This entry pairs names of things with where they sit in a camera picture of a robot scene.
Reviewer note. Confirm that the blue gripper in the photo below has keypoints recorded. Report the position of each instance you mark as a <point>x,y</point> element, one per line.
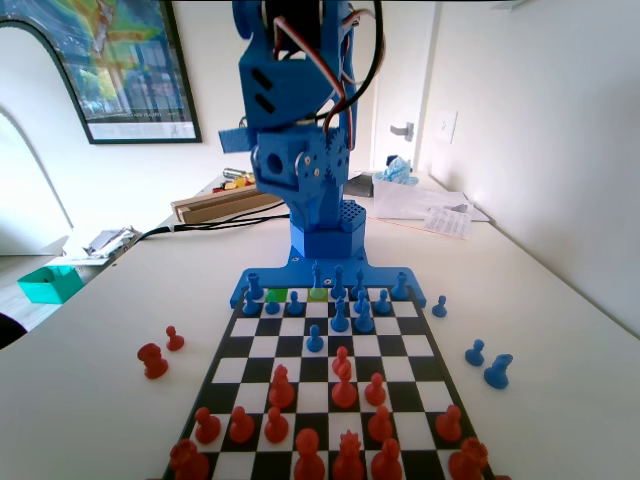
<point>280,167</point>

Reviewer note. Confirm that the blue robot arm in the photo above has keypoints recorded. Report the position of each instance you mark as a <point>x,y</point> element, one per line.
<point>325,245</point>

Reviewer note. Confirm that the crumpled grey white wrapper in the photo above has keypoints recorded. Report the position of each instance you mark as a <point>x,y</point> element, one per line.
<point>112,240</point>

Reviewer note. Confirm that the red toy block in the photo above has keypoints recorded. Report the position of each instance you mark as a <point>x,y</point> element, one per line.
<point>218,190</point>

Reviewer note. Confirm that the printed paper sheet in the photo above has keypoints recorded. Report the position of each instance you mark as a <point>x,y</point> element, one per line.
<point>447,222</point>

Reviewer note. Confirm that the teal open box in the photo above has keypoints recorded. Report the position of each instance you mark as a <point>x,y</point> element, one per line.
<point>45,290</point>

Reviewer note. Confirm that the red chess queen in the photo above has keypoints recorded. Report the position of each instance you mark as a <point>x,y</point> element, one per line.
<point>348,465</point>

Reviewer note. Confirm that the black framed map poster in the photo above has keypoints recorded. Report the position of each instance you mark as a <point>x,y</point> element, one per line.
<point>125,60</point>

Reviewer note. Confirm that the red chess rook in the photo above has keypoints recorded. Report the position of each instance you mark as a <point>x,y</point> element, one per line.
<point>467,462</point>
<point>189,465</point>

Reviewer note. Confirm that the red chess pawn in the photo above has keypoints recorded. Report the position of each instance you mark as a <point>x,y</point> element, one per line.
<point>275,429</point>
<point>341,356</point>
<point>375,392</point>
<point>174,342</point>
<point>241,429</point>
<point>206,430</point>
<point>448,427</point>
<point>380,427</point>

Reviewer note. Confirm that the blue chess pawn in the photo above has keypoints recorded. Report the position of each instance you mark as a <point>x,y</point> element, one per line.
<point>475,354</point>
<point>314,341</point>
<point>271,305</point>
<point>294,305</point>
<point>382,304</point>
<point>360,296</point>
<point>249,305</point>
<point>439,307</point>

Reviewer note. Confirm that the silver cylinder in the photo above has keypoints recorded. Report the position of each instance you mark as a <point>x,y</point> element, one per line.
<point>232,172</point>

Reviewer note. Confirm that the blue white crumpled cloth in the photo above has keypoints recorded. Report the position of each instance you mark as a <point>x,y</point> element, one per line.
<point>397,170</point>

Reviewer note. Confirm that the white door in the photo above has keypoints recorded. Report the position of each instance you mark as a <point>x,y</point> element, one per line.
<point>405,75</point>

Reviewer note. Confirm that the black white chessboard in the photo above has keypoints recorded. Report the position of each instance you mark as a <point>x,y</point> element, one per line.
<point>400,370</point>

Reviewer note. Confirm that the white light switch plate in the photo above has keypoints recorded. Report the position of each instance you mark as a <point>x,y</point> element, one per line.
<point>448,127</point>

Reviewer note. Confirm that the blue chess bishop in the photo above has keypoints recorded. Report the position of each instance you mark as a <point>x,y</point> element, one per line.
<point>359,282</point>
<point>340,320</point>

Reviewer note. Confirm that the red chess bishop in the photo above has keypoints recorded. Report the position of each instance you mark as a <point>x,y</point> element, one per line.
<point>281,392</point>
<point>386,465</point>

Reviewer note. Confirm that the black rounded object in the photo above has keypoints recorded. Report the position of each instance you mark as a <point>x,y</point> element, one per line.
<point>10,332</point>

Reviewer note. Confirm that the yellow toy block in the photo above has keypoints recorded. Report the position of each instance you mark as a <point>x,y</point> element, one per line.
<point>230,185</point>

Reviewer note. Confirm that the white arched panel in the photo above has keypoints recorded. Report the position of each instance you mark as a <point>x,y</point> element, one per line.
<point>30,90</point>

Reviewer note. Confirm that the blue arm base plate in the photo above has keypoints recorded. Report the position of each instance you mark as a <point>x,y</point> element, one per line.
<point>382,277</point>

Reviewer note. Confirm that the long cardboard box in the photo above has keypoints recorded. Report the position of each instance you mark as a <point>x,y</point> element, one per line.
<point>225,207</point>

